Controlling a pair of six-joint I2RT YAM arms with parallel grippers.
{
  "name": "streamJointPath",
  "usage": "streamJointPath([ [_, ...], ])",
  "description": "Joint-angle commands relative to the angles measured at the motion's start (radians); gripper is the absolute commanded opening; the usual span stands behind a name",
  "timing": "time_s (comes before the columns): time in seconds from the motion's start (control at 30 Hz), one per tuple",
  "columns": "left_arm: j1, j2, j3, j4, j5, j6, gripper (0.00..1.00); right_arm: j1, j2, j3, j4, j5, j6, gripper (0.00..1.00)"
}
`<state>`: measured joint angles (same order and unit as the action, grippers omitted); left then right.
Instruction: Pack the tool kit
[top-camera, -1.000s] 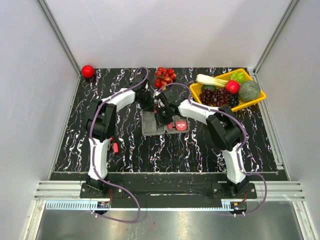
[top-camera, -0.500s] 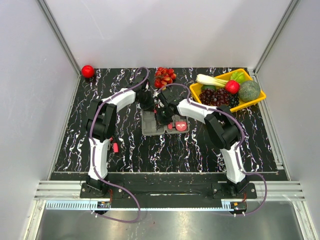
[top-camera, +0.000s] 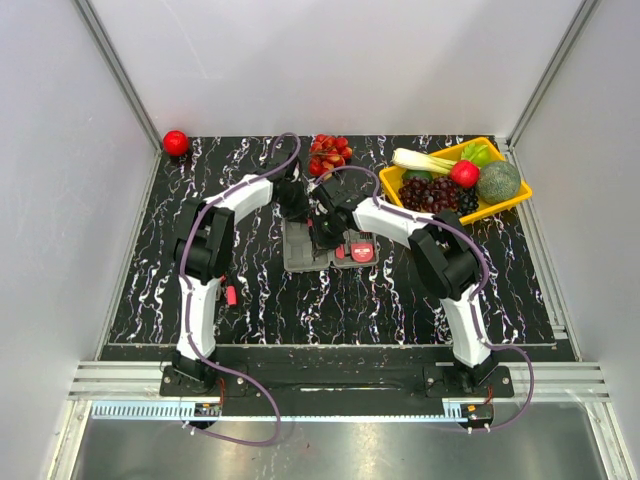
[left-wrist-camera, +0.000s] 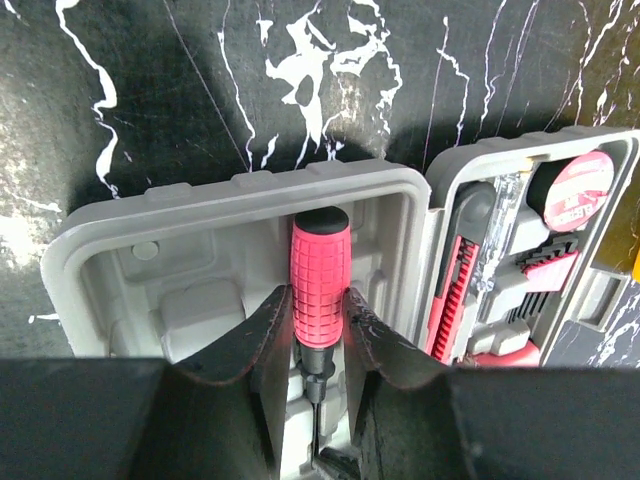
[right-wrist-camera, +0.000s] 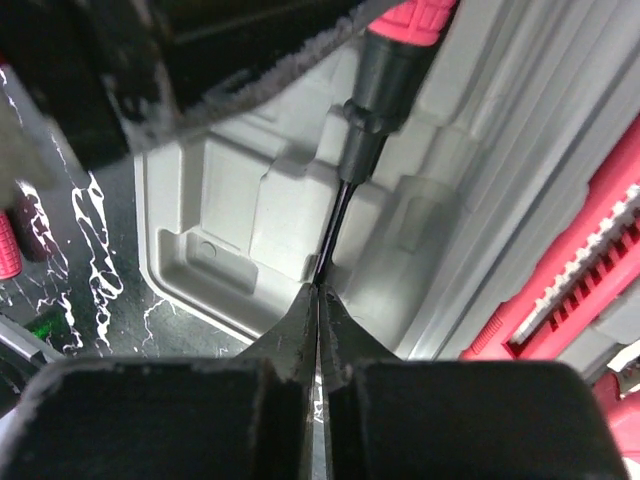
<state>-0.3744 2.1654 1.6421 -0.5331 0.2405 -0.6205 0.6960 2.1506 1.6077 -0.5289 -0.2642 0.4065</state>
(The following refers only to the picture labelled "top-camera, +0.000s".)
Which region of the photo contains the green avocado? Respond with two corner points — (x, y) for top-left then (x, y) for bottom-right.
(402, 170), (433, 182)

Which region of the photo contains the red tape measure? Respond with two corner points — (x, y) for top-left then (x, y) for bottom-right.
(350, 242), (377, 264)

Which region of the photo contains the red cherry bunch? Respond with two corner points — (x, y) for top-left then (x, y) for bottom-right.
(308, 134), (353, 178)

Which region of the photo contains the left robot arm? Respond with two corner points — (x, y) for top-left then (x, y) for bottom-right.
(171, 145), (309, 395)

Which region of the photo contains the red apple in corner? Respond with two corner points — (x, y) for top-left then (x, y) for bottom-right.
(162, 130), (190, 157)

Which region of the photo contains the grey plastic tool case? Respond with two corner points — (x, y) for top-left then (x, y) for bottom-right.
(282, 220), (379, 273)

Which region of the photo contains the green cantaloupe melon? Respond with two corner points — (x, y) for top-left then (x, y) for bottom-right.
(476, 161), (521, 205)

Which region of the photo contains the green leafy vegetable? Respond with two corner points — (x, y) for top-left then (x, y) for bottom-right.
(460, 142), (492, 168)

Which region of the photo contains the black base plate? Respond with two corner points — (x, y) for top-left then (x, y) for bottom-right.
(99, 343), (559, 419)

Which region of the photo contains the white green leek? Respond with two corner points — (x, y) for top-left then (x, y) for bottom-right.
(392, 148), (456, 175)

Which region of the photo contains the red apple in tray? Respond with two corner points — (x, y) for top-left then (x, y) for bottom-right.
(449, 160), (480, 189)

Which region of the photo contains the black grape bunch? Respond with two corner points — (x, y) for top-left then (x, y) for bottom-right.
(455, 187), (479, 217)

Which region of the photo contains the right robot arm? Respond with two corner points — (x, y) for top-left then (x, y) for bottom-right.
(310, 179), (498, 396)

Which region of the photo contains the dark red grape bunch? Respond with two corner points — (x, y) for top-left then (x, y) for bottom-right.
(398, 176), (458, 214)

